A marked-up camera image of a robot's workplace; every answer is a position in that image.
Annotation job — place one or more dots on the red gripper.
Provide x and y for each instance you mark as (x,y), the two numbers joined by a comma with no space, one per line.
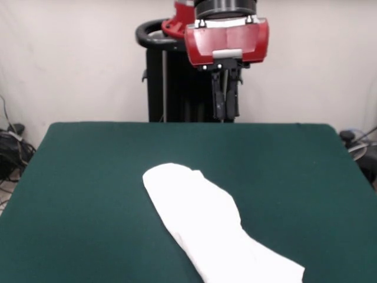
(229,41)

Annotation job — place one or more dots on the white towel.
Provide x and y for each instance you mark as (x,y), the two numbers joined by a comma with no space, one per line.
(212,221)

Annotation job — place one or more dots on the dark green table cloth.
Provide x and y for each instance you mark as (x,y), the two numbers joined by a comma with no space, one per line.
(88,206)

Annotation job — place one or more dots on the black power adapter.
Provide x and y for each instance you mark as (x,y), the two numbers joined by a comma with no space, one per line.
(17,128)

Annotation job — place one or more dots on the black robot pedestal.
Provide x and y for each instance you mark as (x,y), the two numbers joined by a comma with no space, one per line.
(176,88)

